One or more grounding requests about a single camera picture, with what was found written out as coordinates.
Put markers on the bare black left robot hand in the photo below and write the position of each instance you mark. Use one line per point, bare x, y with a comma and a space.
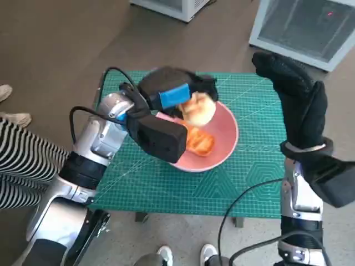
166, 80

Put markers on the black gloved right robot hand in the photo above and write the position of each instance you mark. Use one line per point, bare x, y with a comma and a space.
303, 110

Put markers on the round toy bread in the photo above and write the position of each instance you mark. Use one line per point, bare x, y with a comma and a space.
199, 113

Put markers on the rectangular toy bread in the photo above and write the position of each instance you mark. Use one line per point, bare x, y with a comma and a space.
202, 144

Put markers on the pink bowl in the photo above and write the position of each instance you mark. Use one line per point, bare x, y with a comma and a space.
222, 138

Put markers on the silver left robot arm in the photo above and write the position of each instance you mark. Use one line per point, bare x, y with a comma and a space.
102, 130

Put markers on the white cabinet with vents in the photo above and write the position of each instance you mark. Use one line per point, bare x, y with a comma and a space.
172, 8

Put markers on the white cabinet with mesh panel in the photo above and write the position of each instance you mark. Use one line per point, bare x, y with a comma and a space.
299, 27

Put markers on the green cutting mat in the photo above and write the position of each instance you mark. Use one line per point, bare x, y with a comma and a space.
166, 194

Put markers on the person's beige shoe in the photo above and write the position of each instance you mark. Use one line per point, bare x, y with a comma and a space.
15, 119

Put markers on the person's white shoe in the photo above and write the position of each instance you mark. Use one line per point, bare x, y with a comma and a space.
5, 92

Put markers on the person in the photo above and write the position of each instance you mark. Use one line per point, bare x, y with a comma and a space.
22, 155

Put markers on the white sneaker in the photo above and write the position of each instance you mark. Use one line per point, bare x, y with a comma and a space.
165, 254
208, 253

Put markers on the dark grey leg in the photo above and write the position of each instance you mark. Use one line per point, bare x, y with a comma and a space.
219, 261

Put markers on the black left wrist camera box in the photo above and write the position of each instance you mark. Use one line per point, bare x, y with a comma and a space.
158, 138

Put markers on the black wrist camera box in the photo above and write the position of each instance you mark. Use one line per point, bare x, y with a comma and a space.
332, 180
158, 138

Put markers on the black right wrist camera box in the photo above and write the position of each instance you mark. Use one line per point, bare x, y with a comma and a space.
332, 180

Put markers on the black metal frame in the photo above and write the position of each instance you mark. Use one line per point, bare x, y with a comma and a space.
91, 235

